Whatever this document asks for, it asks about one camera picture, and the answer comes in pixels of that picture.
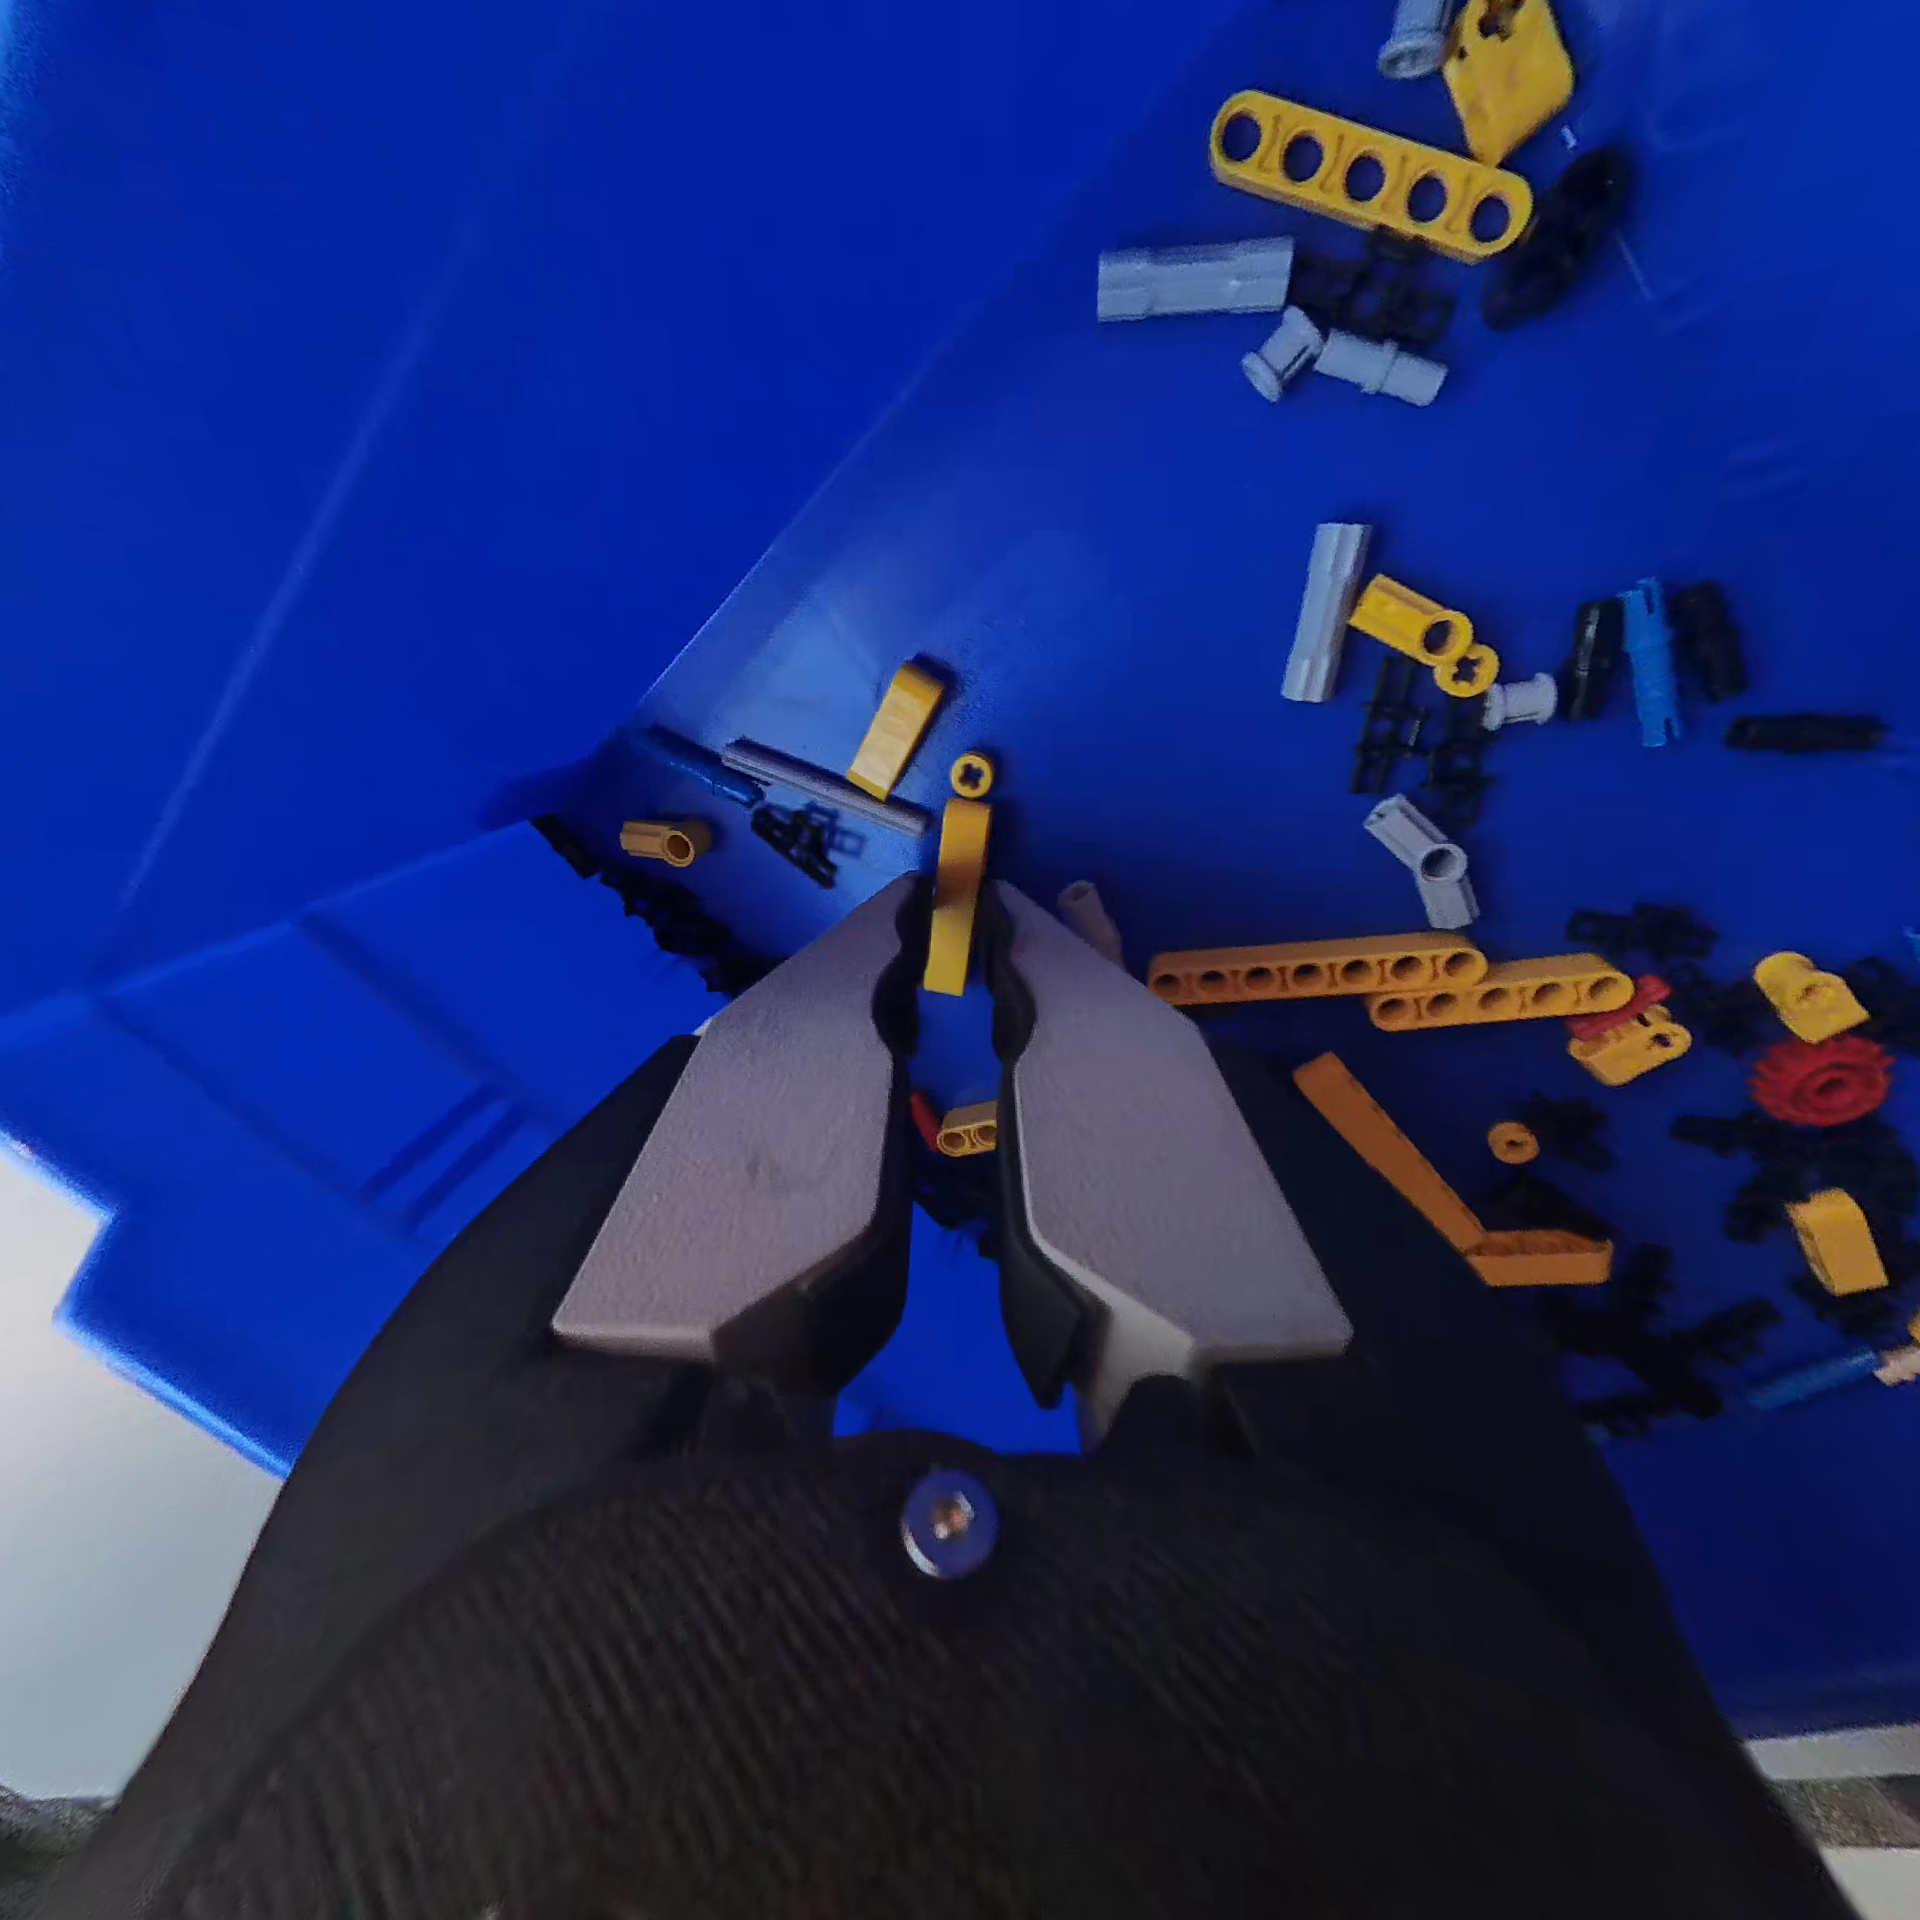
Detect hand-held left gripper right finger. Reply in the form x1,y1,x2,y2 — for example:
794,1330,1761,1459
982,880,1354,1452

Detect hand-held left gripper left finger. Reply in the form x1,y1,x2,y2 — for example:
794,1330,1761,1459
551,871,920,1392

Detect thin yellow lego liftarm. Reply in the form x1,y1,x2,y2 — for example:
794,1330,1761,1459
920,797,993,996

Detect blue plastic bin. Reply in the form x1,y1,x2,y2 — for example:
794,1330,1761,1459
0,0,1920,1742

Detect yellow angled lego beam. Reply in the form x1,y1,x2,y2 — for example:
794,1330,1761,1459
1293,1048,1616,1290

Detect long yellow lego beam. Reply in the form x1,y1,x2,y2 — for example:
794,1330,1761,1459
1148,930,1490,1008
1367,951,1636,1032

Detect grey lego axle rod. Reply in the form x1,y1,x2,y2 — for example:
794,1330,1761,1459
722,738,934,836

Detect dark blue lego pin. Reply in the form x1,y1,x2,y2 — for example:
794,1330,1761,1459
637,728,759,805

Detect grey angled lego connector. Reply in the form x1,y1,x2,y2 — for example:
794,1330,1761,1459
1362,796,1481,927

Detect yellow and red lego connector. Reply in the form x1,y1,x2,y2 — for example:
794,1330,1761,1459
1568,975,1693,1088

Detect long grey lego axle connector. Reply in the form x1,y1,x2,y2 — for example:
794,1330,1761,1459
1280,522,1374,703
1094,238,1295,325

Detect red lego gear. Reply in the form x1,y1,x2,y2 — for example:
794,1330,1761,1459
1746,1035,1895,1127

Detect yellow lego connector block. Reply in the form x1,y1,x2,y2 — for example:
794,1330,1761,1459
1750,948,1872,1044
1784,1189,1893,1296

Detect blue and tan lego pin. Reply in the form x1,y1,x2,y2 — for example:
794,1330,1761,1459
1746,1341,1920,1415

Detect long blue lego pin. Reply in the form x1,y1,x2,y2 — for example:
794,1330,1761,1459
1621,575,1684,749

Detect scattered black lego pins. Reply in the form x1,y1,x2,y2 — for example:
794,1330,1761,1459
532,142,1920,1443

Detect yellow five-hole lego beam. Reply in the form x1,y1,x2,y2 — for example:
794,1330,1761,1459
1208,90,1536,266

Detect yellow lego panel piece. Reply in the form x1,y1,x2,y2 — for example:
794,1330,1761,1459
1439,0,1576,167

